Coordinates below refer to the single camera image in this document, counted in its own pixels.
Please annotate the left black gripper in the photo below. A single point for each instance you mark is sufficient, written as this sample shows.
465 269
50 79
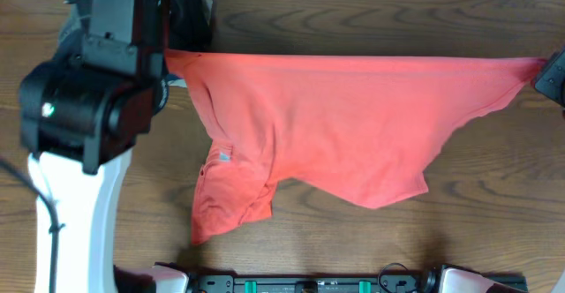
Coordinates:
160 69

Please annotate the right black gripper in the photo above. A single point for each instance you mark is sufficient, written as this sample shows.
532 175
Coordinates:
554 86

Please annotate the red t-shirt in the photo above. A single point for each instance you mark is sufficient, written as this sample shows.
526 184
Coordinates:
362 128

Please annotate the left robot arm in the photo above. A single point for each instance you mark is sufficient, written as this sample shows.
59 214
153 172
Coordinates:
81 113

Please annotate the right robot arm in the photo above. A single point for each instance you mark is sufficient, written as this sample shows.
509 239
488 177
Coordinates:
457 280

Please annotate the grey folded garment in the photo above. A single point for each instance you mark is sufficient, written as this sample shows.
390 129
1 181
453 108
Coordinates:
69 38

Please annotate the black folded shirt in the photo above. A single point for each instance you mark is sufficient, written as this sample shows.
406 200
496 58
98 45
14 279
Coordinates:
188 29

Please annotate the beige folded garment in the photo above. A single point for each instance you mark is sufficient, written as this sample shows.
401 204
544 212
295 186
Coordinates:
207 6

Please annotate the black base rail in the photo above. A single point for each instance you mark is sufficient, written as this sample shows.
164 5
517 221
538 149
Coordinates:
380 283

